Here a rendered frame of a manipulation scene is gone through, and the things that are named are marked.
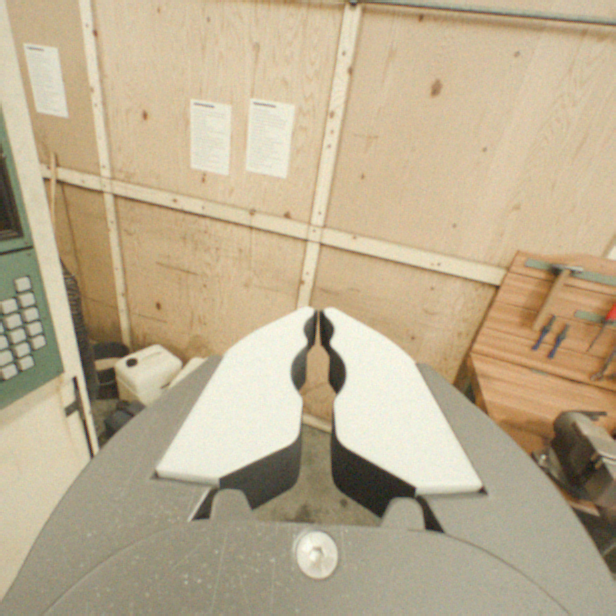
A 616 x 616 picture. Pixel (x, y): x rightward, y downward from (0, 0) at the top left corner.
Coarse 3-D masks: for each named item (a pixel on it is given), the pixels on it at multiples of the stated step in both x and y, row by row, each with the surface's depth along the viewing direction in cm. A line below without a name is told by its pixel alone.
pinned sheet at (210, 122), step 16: (192, 112) 151; (208, 112) 149; (224, 112) 147; (192, 128) 154; (208, 128) 152; (224, 128) 150; (192, 144) 157; (208, 144) 155; (224, 144) 153; (192, 160) 161; (208, 160) 158; (224, 160) 156
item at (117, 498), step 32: (192, 384) 8; (160, 416) 7; (128, 448) 7; (160, 448) 7; (96, 480) 6; (128, 480) 6; (160, 480) 6; (64, 512) 5; (96, 512) 5; (128, 512) 5; (160, 512) 5; (192, 512) 6; (64, 544) 5; (96, 544) 5; (32, 576) 5; (64, 576) 5; (0, 608) 4; (32, 608) 4
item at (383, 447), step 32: (320, 320) 13; (352, 320) 12; (352, 352) 10; (384, 352) 10; (352, 384) 8; (384, 384) 9; (416, 384) 9; (352, 416) 8; (384, 416) 8; (416, 416) 8; (352, 448) 7; (384, 448) 7; (416, 448) 7; (448, 448) 7; (352, 480) 7; (384, 480) 6; (416, 480) 6; (448, 480) 6; (384, 512) 7
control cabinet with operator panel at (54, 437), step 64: (0, 0) 54; (0, 64) 56; (0, 128) 55; (0, 192) 59; (0, 256) 61; (0, 320) 64; (64, 320) 81; (0, 384) 67; (64, 384) 88; (0, 448) 76; (64, 448) 94; (0, 512) 81; (0, 576) 86
